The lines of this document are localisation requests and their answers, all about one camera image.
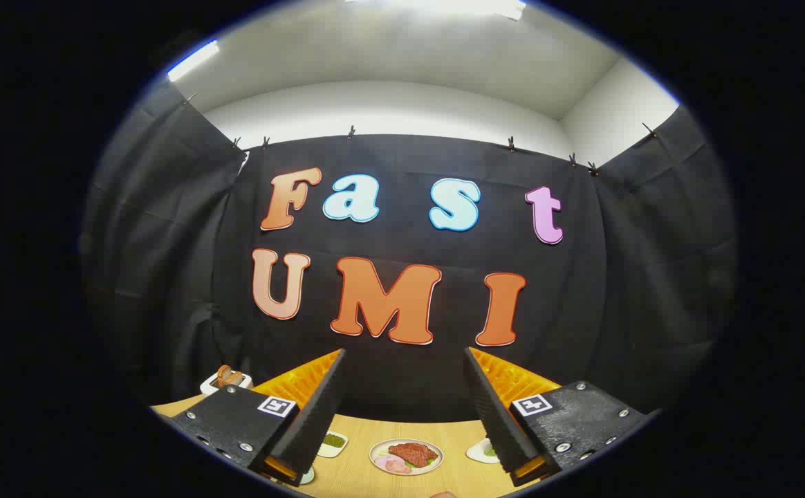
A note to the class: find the white divided dish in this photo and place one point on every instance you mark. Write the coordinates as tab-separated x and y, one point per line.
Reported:
330	451

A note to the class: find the brown steak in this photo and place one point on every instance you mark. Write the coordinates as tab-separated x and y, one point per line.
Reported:
413	453

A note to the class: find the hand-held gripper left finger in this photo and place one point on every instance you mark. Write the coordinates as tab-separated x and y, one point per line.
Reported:
319	415

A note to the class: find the small white rectangular tray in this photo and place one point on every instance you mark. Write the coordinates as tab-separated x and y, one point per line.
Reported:
475	453

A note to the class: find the pink ham slice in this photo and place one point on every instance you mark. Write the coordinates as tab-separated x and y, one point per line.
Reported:
382	460
400	467

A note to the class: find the pile of green beans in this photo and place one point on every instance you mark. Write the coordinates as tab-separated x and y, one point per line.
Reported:
334	440

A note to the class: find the row of black cloth clips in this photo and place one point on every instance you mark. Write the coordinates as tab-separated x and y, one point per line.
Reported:
351	131

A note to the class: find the white toaster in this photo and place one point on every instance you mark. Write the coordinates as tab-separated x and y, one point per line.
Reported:
210	384

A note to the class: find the toasted bread slice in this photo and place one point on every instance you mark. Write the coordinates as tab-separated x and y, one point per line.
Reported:
228	375

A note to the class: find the round white food plate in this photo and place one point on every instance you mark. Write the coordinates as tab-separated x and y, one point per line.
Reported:
375	453

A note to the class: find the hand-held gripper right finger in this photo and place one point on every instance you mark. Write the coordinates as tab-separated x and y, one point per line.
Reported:
496	415

